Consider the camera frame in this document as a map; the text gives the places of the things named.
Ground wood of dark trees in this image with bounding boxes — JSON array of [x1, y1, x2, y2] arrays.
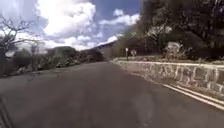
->
[[111, 0, 224, 62]]

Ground brown hillside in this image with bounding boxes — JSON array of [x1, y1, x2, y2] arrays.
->
[[95, 40, 118, 62]]

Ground small sign on post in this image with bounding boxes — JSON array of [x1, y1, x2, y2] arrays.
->
[[124, 47, 130, 62]]

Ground row of roadside bushes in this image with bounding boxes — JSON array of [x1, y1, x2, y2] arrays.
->
[[0, 45, 106, 78]]

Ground bare dark tree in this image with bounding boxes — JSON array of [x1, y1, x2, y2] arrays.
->
[[0, 15, 41, 76]]

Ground grey stone wall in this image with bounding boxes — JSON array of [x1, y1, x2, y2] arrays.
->
[[113, 58, 224, 99]]

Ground grey asphalt road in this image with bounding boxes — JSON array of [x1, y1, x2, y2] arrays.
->
[[0, 61, 224, 128]]

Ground round road sign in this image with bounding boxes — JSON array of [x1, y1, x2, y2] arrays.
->
[[130, 49, 138, 58]]

